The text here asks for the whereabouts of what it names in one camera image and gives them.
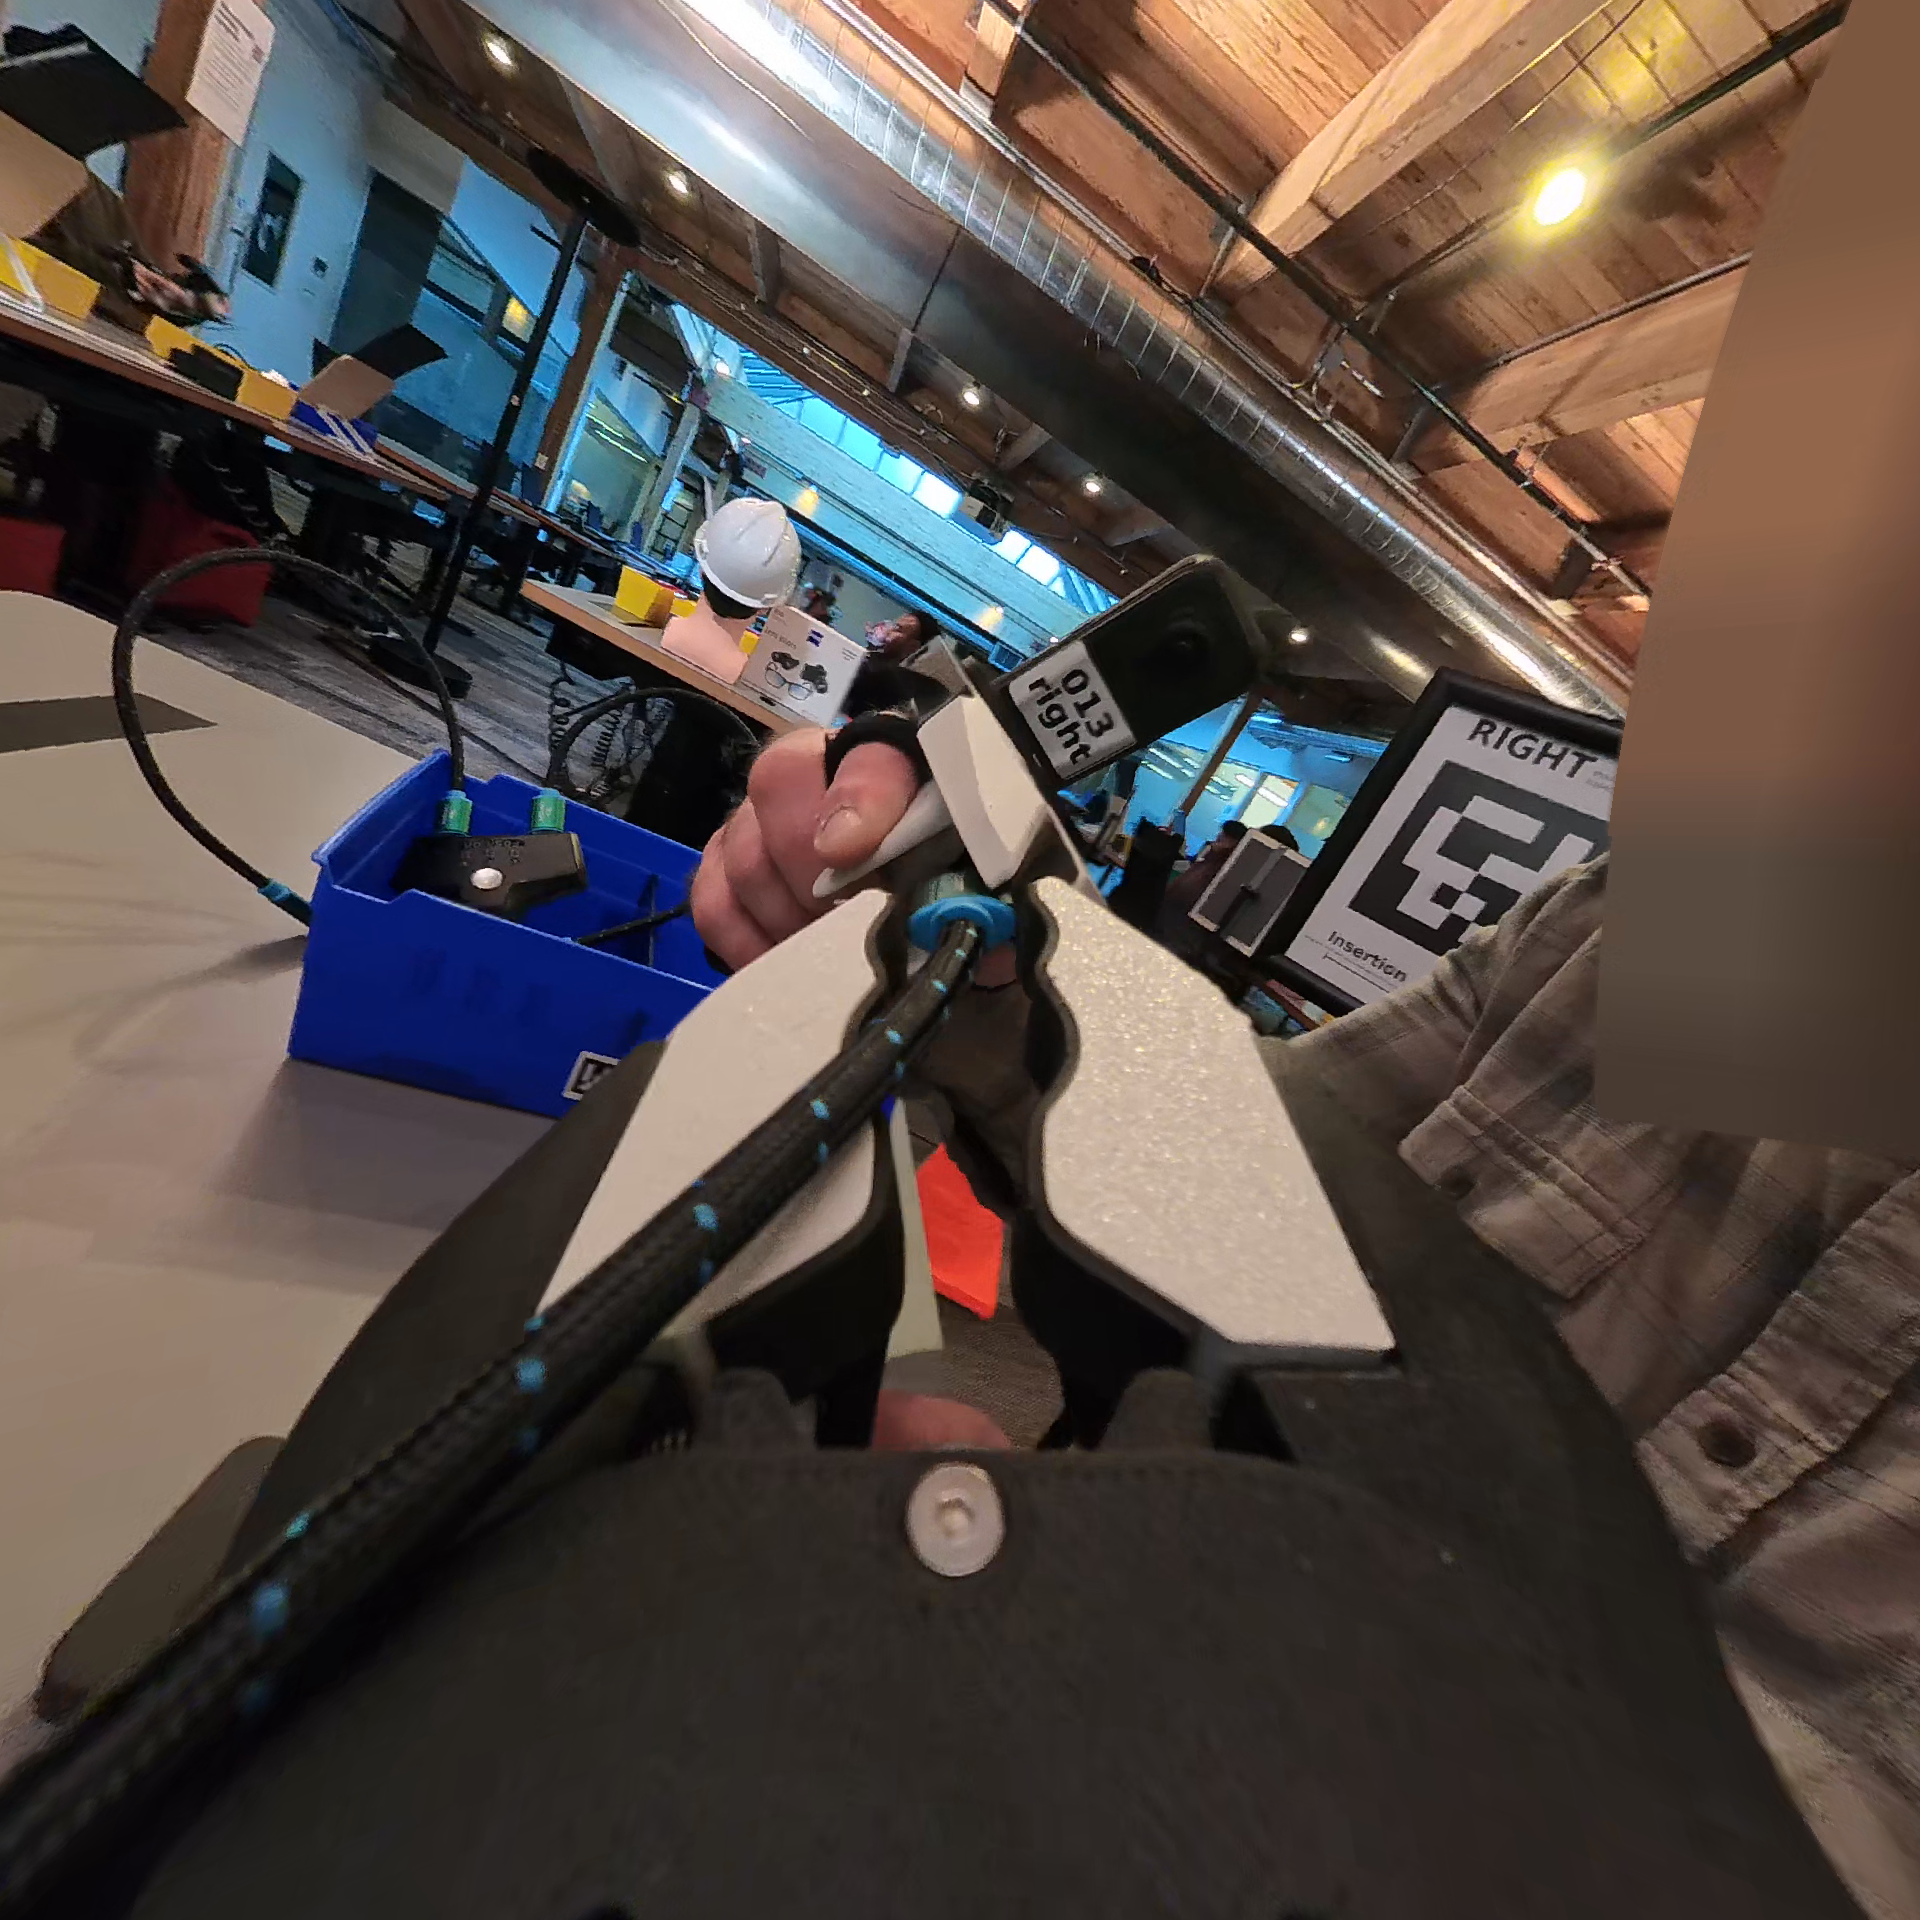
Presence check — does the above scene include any black floor lamp pole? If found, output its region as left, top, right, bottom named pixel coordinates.
left=420, top=166, right=631, bottom=650

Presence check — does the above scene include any orange traffic cone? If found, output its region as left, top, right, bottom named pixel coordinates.
left=909, top=1140, right=1010, bottom=1322

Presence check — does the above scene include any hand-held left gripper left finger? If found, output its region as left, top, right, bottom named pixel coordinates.
left=534, top=895, right=908, bottom=1383

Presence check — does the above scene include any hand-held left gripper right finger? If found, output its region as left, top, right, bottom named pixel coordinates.
left=1013, top=871, right=1399, bottom=1377

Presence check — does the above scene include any pink mannequin head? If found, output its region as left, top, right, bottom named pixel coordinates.
left=660, top=600, right=752, bottom=687

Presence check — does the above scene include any person's right hand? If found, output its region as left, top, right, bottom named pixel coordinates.
left=690, top=721, right=932, bottom=972

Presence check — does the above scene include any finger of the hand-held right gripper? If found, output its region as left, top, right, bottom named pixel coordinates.
left=810, top=696, right=1081, bottom=902

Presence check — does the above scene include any printed tag sign board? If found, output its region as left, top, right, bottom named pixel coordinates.
left=1283, top=677, right=1622, bottom=1011

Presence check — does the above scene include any dark grey rectangular device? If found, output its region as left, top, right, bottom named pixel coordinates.
left=30, top=1435, right=293, bottom=1734

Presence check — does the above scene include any white printed box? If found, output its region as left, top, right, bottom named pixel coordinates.
left=743, top=606, right=872, bottom=722

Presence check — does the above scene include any white hard hat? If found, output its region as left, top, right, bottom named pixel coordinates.
left=696, top=497, right=805, bottom=608

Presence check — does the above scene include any blue plastic bin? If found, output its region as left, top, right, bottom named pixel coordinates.
left=291, top=750, right=721, bottom=1119

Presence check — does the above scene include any wooden desk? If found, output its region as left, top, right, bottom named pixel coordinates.
left=525, top=580, right=872, bottom=843
left=0, top=300, right=481, bottom=602

